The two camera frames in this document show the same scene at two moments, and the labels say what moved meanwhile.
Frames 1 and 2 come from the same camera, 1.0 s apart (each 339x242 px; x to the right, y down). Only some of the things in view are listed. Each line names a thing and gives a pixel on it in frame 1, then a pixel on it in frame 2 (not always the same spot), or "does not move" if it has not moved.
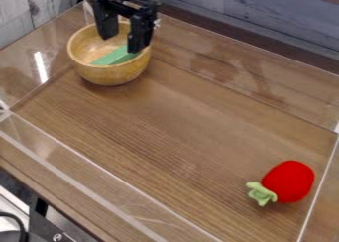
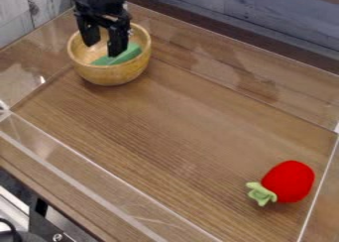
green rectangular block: x=117 y=57 does not move
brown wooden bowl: x=86 y=48 does not move
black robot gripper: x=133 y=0 -> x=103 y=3
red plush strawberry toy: x=286 y=181 does not move
